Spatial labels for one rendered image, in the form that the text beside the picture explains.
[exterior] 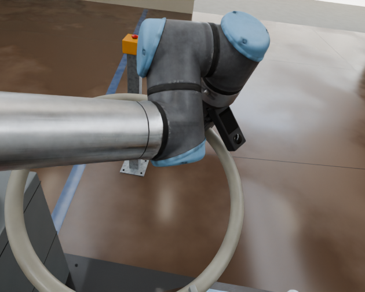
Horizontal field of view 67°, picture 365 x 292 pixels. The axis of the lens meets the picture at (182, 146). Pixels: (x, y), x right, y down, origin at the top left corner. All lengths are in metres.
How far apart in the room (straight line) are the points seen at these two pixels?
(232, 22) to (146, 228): 1.68
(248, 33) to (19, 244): 0.52
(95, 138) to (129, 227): 1.69
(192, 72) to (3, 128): 0.27
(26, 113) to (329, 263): 2.12
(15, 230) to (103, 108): 0.32
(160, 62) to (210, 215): 1.77
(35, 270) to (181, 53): 0.43
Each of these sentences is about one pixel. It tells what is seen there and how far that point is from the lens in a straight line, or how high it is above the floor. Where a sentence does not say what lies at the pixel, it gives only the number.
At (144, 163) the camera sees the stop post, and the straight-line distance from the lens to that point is 2.39.
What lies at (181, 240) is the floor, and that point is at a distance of 1.97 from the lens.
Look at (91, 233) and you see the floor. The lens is 2.01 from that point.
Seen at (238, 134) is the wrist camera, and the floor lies 1.32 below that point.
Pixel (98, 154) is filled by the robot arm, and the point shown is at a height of 1.45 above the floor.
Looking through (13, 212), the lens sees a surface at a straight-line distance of 0.60.
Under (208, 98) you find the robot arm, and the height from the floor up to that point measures 1.41.
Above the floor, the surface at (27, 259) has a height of 1.21.
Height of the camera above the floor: 1.69
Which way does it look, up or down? 40 degrees down
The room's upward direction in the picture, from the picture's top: 8 degrees clockwise
